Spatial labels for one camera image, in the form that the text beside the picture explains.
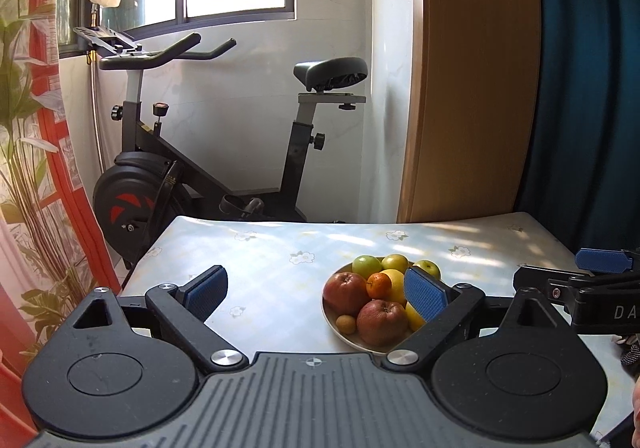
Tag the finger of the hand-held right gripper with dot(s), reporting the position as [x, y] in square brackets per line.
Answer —
[602, 261]
[540, 279]

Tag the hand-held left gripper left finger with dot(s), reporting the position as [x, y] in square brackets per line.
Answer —
[205, 293]

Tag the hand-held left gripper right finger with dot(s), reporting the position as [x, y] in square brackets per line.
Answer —
[425, 295]

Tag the yellow lemon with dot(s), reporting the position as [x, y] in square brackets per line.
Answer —
[414, 319]

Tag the large yellow citrus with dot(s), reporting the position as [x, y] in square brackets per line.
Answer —
[397, 285]

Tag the mandarin orange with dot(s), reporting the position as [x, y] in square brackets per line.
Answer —
[378, 285]

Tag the red apple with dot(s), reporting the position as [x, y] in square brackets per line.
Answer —
[382, 323]
[346, 293]

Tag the large green apple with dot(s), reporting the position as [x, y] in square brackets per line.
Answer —
[366, 265]

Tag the small yellow loquat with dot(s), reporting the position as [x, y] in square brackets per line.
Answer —
[346, 324]

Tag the beige oval plate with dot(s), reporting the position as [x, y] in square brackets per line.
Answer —
[350, 341]

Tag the small green apple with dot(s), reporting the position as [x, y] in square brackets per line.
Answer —
[428, 269]

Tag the yellow-green lime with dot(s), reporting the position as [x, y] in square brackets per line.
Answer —
[395, 262]

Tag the black exercise bike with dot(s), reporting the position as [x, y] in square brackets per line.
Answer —
[125, 208]

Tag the dark blue curtain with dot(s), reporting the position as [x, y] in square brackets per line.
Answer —
[590, 102]

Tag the metal pipe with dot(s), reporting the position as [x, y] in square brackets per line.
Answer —
[96, 117]

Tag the plant print curtain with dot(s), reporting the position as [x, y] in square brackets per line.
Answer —
[30, 177]

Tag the wooden chair back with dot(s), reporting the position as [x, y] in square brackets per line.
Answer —
[475, 77]

